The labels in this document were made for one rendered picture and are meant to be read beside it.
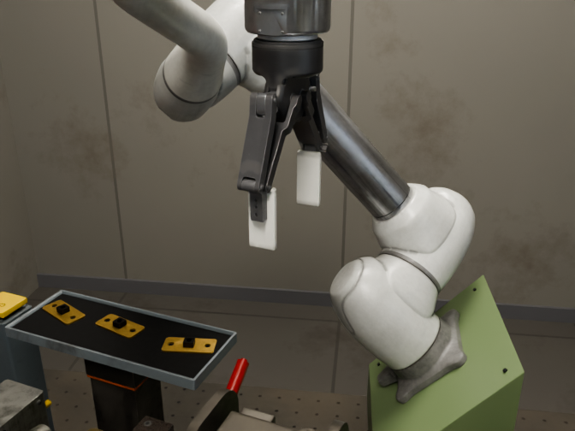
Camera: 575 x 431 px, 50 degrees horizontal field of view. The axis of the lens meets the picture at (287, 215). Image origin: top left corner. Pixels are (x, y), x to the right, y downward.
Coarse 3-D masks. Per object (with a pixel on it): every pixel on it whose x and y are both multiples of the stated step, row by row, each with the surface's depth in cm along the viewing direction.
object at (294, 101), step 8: (296, 96) 65; (296, 104) 64; (288, 112) 64; (296, 112) 65; (288, 120) 64; (280, 128) 64; (288, 128) 64; (280, 136) 64; (272, 144) 64; (280, 144) 64; (272, 152) 63; (280, 152) 64; (272, 160) 63; (272, 168) 63; (272, 176) 63; (264, 184) 62
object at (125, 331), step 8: (104, 320) 106; (112, 320) 106; (120, 320) 105; (104, 328) 104; (112, 328) 104; (120, 328) 104; (128, 328) 104; (136, 328) 104; (144, 328) 104; (128, 336) 102
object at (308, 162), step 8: (304, 152) 76; (312, 152) 75; (320, 152) 75; (304, 160) 76; (312, 160) 76; (320, 160) 76; (304, 168) 76; (312, 168) 76; (320, 168) 76; (304, 176) 77; (312, 176) 76; (320, 176) 76; (304, 184) 77; (312, 184) 77; (320, 184) 77; (304, 192) 78; (312, 192) 77; (320, 192) 77; (304, 200) 78; (312, 200) 78
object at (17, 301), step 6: (0, 294) 115; (6, 294) 115; (12, 294) 115; (0, 300) 113; (6, 300) 113; (12, 300) 113; (18, 300) 113; (24, 300) 113; (0, 306) 111; (6, 306) 111; (12, 306) 111; (18, 306) 112; (0, 312) 109; (6, 312) 110
